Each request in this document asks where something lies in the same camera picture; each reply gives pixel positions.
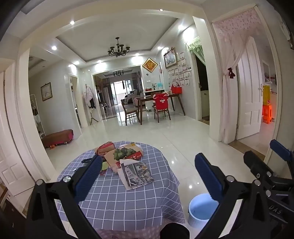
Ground group of wall certificates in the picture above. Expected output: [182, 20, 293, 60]
[168, 52, 192, 86]

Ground green curtain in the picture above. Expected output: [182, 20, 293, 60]
[186, 37, 205, 62]

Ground white appliance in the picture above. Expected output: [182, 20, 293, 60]
[201, 90, 209, 117]

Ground brown upholstered bench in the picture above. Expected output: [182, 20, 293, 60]
[42, 129, 74, 148]

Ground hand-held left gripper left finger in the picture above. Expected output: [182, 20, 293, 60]
[25, 156, 104, 239]

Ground printed paper flyer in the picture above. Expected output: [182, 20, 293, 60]
[118, 159, 154, 191]

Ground pink lace curtain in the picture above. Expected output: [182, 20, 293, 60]
[212, 9, 260, 142]

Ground wooden tripod stand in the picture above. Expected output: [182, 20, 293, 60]
[89, 107, 99, 126]

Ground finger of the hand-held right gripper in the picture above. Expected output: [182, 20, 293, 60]
[269, 139, 294, 182]
[243, 150, 286, 185]

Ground red snack packet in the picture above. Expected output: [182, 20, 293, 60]
[96, 142, 116, 157]

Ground yellow bag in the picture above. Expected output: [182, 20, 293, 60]
[262, 85, 271, 106]

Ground light blue plastic bucket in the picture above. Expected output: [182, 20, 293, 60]
[188, 193, 222, 228]

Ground framed ink drawing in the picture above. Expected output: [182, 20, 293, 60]
[41, 83, 53, 101]

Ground orange plastic stool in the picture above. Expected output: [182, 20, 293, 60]
[262, 104, 273, 124]

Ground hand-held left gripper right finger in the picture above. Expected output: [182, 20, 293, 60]
[195, 153, 274, 239]

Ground pink checked table cover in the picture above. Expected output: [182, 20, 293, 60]
[96, 229, 166, 239]

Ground red bag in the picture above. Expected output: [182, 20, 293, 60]
[171, 81, 183, 94]

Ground black chandelier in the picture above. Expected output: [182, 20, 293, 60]
[107, 37, 131, 57]

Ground blue checked tablecloth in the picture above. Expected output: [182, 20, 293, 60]
[56, 141, 186, 231]

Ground wooden dining table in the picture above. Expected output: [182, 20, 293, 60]
[135, 93, 186, 124]

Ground wooden chair with shirt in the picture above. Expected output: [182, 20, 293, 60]
[153, 93, 171, 123]

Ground red shirt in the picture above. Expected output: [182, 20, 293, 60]
[153, 92, 169, 108]

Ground wooden dining chair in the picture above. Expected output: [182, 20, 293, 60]
[121, 99, 140, 126]

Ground white coat rack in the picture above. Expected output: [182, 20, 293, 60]
[29, 94, 46, 138]

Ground hanging jackets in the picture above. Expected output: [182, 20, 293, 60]
[83, 85, 96, 107]

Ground framed crane painting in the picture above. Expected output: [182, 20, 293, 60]
[164, 47, 178, 69]

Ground white panel door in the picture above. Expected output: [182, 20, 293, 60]
[236, 37, 263, 140]

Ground grey sofa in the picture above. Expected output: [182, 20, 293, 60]
[124, 90, 141, 105]

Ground gold diamond framed picture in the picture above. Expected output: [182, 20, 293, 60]
[142, 58, 158, 73]

